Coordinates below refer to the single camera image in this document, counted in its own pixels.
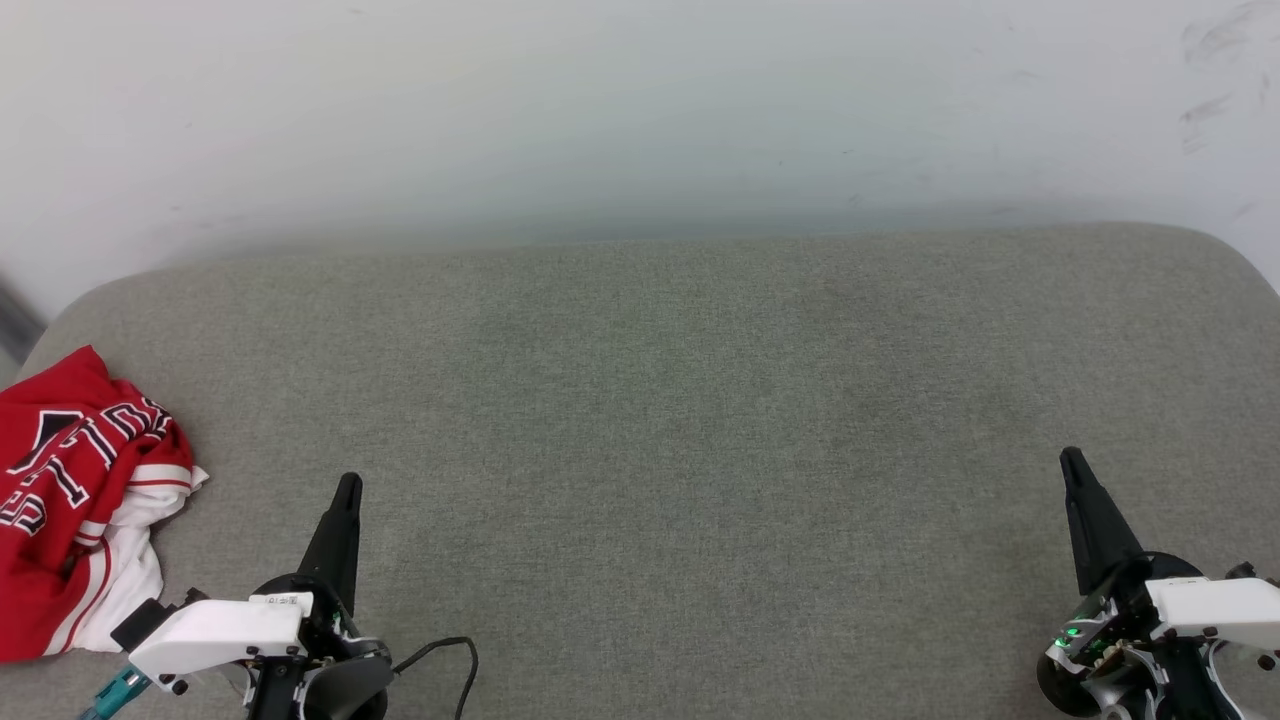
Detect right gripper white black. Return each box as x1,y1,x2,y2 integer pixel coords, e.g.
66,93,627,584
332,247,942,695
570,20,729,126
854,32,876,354
1059,446,1280,643

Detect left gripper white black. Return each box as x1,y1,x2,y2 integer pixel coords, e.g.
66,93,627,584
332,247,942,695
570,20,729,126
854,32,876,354
127,472,364,703

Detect red and white basketball jersey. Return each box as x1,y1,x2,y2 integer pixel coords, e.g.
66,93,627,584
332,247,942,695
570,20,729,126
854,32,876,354
0,345,211,663

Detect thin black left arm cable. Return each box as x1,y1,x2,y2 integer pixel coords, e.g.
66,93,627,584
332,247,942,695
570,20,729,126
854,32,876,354
393,637,479,720

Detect left camera cable teal plug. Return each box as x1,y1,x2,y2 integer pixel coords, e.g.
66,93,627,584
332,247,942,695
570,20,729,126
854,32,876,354
78,667,153,720

